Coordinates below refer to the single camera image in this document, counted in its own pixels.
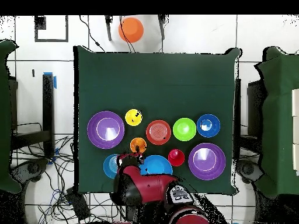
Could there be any orange plastic cup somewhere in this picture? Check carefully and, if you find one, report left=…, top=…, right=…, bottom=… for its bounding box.
left=130, top=136, right=148, bottom=154

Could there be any small light blue bowl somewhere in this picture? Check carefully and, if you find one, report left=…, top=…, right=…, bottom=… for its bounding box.
left=103, top=153, right=120, bottom=180

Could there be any large light blue bowl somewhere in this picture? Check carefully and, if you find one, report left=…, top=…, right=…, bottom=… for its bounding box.
left=139, top=155, right=174, bottom=176

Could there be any orange-red plastic bowl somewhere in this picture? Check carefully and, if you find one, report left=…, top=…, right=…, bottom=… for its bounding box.
left=145, top=120, right=172, bottom=146

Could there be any yellow plastic cup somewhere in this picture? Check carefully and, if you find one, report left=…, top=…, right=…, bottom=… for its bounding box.
left=124, top=108, right=143, bottom=127

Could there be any purple plastic bowl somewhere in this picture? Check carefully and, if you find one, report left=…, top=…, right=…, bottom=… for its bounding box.
left=86, top=110, right=126, bottom=150
left=187, top=142, right=227, bottom=181

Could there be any red plastic cup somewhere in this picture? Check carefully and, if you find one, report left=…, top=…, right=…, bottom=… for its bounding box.
left=167, top=148, right=186, bottom=167

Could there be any green plastic bowl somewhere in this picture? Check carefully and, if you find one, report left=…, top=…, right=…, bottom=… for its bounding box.
left=172, top=117, right=197, bottom=142

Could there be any black power adapter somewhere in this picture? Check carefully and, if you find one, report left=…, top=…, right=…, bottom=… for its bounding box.
left=65, top=187, right=91, bottom=221

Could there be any dark blue plastic bowl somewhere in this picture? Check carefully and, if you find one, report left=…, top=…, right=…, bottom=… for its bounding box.
left=196, top=113, right=221, bottom=138

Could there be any dark green tablecloth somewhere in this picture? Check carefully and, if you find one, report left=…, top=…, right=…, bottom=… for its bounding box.
left=72, top=45, right=242, bottom=195

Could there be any black metal stand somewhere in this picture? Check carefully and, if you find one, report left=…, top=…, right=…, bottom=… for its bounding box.
left=11, top=73, right=55, bottom=159

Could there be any black grey chair base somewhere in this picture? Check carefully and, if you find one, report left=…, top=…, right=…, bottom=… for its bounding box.
left=10, top=157, right=50, bottom=187

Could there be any blue tape strip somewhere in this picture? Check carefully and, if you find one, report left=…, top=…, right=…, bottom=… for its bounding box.
left=43, top=72, right=57, bottom=89

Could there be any orange round object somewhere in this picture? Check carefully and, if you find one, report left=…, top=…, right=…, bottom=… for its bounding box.
left=118, top=16, right=145, bottom=44

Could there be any black tripod leg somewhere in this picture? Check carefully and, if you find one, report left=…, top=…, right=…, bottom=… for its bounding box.
left=104, top=15, right=113, bottom=42
left=158, top=15, right=169, bottom=40

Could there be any green cloth covered table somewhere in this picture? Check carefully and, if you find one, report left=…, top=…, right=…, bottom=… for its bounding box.
left=253, top=45, right=299, bottom=199
left=0, top=38, right=23, bottom=194

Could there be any white box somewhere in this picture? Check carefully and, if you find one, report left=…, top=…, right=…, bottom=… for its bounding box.
left=293, top=143, right=299, bottom=173

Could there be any tangle of floor cables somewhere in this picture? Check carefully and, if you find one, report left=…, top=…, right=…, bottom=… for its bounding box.
left=13, top=122, right=127, bottom=224

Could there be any black metal post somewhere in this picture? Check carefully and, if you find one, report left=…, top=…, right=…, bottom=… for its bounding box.
left=234, top=78, right=242, bottom=162

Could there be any black cable with connector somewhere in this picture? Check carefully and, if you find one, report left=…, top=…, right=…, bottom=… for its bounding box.
left=78, top=15, right=106, bottom=53

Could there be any black square floor frame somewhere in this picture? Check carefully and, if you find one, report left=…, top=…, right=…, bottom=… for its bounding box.
left=34, top=15, right=69, bottom=43

